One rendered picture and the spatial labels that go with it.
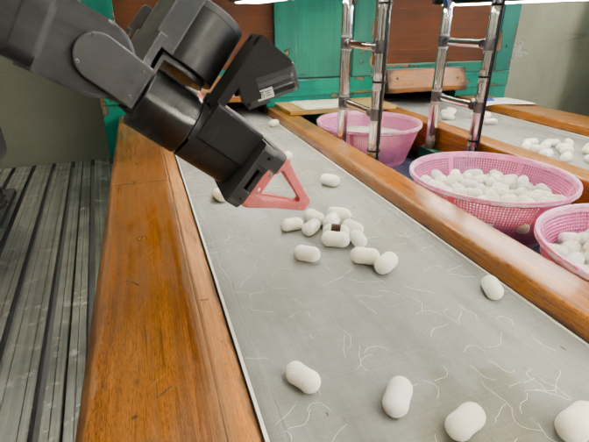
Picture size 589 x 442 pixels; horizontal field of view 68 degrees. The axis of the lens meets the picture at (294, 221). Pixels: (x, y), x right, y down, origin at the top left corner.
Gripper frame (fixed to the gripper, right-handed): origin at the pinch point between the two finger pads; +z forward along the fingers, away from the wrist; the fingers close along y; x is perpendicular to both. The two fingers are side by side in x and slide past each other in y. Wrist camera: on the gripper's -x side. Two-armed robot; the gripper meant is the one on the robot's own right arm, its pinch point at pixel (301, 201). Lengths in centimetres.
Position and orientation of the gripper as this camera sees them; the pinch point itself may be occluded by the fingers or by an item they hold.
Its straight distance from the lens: 47.9
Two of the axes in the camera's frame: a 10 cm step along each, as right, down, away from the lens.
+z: 7.4, 4.6, 5.0
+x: -5.9, 7.9, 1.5
